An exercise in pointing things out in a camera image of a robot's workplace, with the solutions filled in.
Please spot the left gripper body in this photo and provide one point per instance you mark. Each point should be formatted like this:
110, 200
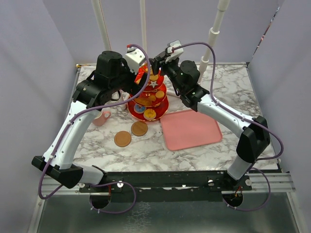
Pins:
126, 81

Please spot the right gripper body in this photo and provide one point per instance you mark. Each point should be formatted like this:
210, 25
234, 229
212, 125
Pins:
170, 68

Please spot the round biscuit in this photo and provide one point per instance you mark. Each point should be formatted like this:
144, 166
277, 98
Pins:
153, 78
159, 94

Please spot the star gingerbread cookie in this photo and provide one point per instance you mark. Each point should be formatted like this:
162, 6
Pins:
153, 84

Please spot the brown croissant bread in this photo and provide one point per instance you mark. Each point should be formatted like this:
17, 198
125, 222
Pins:
143, 102

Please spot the swirl butter cookie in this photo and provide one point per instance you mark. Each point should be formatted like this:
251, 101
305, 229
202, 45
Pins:
152, 98

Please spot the blue frosted donut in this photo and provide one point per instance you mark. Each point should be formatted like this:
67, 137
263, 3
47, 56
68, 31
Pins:
139, 109

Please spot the red three-tier stand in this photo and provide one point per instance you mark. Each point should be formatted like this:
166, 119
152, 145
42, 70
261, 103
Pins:
160, 105

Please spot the pink mug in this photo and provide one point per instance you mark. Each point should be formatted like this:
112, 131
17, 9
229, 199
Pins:
102, 118

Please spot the yellow donut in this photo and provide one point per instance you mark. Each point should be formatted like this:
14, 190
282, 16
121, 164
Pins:
149, 114

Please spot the pink serving tray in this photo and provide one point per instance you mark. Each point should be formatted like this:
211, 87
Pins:
188, 129

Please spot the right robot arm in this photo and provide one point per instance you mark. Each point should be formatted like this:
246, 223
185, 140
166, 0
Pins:
252, 133

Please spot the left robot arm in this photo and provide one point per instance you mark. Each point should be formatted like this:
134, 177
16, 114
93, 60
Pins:
113, 72

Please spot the upper wooden coaster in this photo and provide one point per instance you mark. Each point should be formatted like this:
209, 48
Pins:
139, 128

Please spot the wooden coaster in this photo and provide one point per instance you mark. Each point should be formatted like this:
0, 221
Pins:
122, 138
139, 128

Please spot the lower wooden coaster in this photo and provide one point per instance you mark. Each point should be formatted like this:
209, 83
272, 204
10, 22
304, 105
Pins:
122, 138

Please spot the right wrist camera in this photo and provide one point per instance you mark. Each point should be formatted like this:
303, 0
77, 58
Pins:
172, 51

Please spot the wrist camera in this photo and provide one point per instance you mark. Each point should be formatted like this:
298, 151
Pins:
172, 51
135, 59

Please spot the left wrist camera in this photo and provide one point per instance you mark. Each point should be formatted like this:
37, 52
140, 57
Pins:
135, 59

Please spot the white pvc pipe frame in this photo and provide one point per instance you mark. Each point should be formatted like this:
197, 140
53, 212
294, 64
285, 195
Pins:
212, 35

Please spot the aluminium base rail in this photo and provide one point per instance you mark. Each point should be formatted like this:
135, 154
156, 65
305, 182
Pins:
213, 181

